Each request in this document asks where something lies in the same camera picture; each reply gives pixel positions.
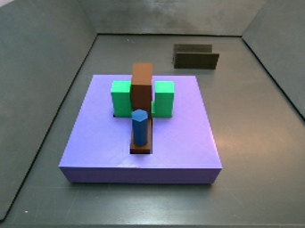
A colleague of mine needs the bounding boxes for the purple base board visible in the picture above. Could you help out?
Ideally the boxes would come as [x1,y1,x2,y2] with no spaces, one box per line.
[59,75,222,184]

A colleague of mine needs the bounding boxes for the blue hexagonal peg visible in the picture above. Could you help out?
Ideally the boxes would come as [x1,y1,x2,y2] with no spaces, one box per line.
[131,110,148,146]

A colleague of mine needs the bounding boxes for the green block right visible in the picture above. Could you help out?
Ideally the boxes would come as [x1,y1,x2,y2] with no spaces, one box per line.
[151,81,175,118]

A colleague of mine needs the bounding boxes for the green block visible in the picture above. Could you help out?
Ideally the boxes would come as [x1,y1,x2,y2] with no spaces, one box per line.
[111,80,131,118]
[151,81,175,118]

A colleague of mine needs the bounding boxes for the green block left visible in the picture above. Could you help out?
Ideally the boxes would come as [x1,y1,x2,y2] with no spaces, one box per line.
[111,80,131,118]

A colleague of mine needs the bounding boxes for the brown L-shaped block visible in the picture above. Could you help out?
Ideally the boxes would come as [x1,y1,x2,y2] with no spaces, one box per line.
[130,63,152,154]

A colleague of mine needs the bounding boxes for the black U-shaped metal bracket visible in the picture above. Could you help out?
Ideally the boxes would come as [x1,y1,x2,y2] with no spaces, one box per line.
[173,44,219,69]

